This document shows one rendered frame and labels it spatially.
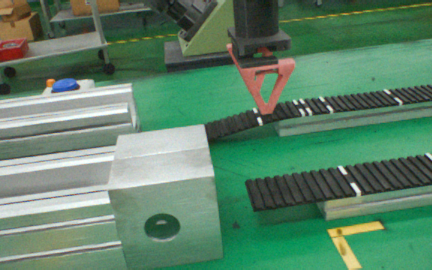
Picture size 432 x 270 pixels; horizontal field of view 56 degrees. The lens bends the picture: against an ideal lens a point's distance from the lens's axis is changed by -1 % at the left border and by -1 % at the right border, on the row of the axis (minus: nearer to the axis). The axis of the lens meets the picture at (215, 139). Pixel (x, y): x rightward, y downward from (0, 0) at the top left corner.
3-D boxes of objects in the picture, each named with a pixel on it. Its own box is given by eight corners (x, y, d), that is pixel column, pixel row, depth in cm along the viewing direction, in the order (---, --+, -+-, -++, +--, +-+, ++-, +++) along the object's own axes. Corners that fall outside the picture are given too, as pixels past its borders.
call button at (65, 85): (81, 87, 69) (78, 76, 68) (76, 96, 66) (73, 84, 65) (57, 90, 69) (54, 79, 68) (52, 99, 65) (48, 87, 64)
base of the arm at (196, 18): (210, 1, 105) (182, 39, 107) (185, -20, 102) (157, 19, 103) (219, 2, 97) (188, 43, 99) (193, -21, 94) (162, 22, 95)
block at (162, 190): (210, 185, 49) (202, 114, 45) (223, 259, 39) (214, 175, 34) (136, 196, 49) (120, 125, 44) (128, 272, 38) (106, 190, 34)
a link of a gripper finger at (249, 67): (244, 124, 52) (239, 52, 48) (235, 103, 58) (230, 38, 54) (296, 117, 53) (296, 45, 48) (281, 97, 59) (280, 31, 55)
